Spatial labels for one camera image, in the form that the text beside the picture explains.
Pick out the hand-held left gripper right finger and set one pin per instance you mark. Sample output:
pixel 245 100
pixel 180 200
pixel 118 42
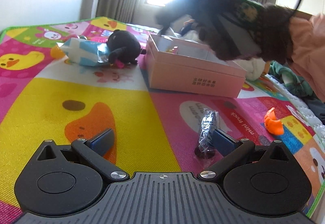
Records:
pixel 224 142

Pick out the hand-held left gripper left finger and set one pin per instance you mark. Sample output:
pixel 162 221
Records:
pixel 102 141

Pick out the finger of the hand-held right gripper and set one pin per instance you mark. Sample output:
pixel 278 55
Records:
pixel 175 10

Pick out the black comb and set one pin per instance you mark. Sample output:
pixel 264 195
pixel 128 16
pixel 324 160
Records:
pixel 207 128

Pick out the orange plastic toy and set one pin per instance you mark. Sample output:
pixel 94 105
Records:
pixel 273 122

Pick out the black plush toy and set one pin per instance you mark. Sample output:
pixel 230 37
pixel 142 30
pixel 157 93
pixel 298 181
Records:
pixel 124 45

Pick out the pink cardboard box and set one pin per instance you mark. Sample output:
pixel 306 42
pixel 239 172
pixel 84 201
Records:
pixel 193 74

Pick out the blue and white tissue pack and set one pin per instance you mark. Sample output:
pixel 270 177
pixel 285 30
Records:
pixel 81 52

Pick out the person's right forearm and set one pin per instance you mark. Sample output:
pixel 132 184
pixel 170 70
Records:
pixel 302 41

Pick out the white fleece blanket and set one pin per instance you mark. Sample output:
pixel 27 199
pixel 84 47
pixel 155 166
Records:
pixel 254 69

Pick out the colourful cartoon play mat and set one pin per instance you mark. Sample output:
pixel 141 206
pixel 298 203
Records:
pixel 76 92

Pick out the green blanket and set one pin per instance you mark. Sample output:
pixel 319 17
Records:
pixel 289 76

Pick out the white quilted bedspread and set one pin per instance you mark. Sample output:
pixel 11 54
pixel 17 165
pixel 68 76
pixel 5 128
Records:
pixel 304 109

